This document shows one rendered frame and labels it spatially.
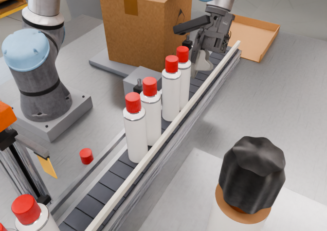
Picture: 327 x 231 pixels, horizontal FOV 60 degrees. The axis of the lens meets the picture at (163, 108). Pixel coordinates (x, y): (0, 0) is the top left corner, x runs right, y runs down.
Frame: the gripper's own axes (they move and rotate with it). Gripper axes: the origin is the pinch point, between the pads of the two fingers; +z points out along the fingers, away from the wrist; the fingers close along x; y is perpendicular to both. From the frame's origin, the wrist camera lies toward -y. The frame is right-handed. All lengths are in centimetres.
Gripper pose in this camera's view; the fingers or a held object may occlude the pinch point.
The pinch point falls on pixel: (191, 73)
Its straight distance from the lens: 89.8
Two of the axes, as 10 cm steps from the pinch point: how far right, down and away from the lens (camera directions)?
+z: -2.6, 9.3, 2.7
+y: 8.6, 3.5, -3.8
